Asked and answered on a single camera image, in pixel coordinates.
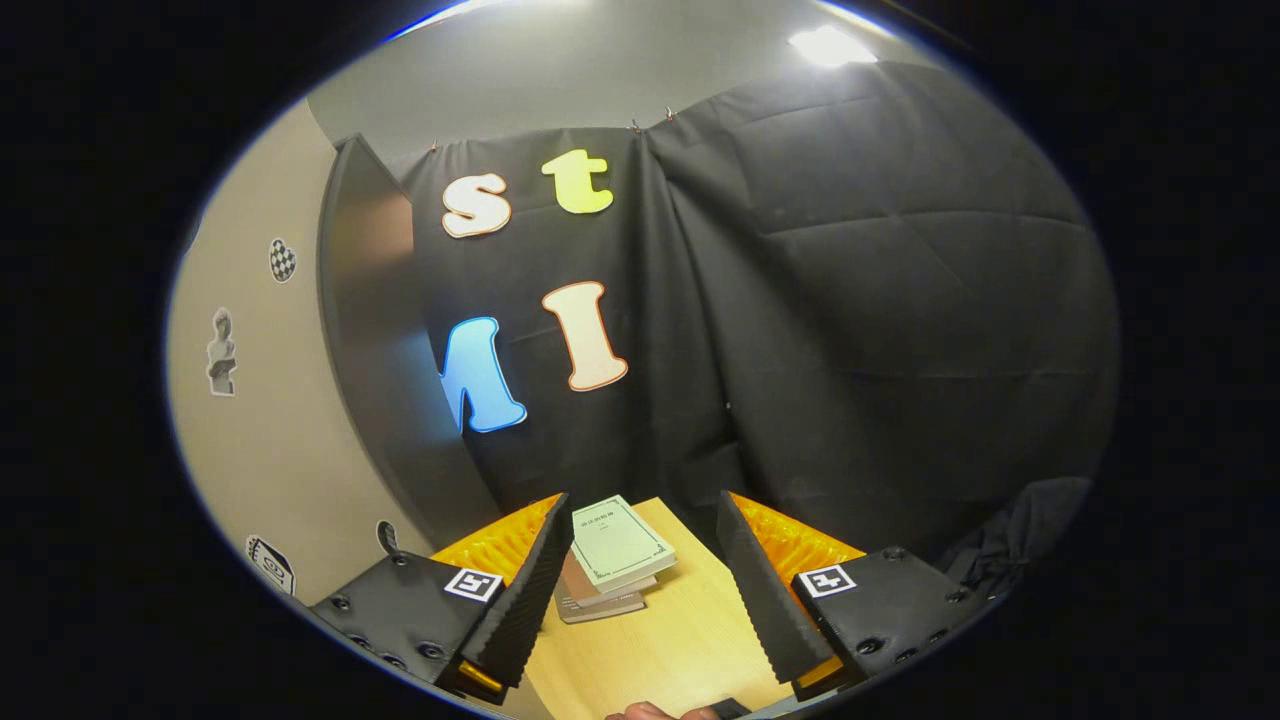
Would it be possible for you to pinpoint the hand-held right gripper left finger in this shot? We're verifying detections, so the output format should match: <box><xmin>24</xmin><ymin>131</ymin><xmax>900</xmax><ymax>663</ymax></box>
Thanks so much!
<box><xmin>310</xmin><ymin>492</ymin><xmax>574</xmax><ymax>706</ymax></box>

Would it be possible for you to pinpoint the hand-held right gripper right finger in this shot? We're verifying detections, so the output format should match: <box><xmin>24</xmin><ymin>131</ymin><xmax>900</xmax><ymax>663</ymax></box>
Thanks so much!
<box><xmin>716</xmin><ymin>490</ymin><xmax>986</xmax><ymax>701</ymax></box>

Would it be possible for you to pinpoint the beige cabinet door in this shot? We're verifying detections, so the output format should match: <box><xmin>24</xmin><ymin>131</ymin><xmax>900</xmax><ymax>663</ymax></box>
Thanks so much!
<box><xmin>165</xmin><ymin>98</ymin><xmax>446</xmax><ymax>613</ymax></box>

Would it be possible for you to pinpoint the brown book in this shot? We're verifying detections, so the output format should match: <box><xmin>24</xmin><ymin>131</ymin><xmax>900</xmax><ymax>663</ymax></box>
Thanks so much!
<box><xmin>558</xmin><ymin>550</ymin><xmax>659</xmax><ymax>606</ymax></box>

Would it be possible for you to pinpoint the green book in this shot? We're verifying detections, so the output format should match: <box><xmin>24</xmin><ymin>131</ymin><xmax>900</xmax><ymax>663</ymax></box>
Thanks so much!
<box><xmin>570</xmin><ymin>495</ymin><xmax>678</xmax><ymax>593</ymax></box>

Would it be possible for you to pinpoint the dark crumpled cloth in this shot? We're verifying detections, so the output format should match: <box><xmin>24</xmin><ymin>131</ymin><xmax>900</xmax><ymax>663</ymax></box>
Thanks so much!
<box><xmin>940</xmin><ymin>477</ymin><xmax>1091</xmax><ymax>601</ymax></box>

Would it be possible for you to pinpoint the black backdrop cloth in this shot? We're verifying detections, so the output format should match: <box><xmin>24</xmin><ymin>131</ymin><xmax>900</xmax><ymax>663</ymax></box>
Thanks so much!
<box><xmin>385</xmin><ymin>62</ymin><xmax>1121</xmax><ymax>581</ymax></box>

